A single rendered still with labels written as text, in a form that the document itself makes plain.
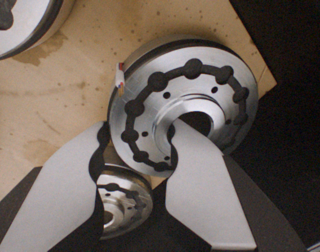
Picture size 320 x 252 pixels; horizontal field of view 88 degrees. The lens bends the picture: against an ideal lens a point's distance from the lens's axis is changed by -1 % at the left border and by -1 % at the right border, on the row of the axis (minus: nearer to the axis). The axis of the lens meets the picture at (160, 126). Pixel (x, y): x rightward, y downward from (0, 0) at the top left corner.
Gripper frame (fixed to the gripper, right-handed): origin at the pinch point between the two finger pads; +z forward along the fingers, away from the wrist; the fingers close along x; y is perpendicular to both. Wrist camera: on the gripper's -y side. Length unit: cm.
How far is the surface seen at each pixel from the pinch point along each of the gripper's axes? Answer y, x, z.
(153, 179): 9.0, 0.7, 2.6
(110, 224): 9.5, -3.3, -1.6
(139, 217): 10.8, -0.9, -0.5
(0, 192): 7.2, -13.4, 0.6
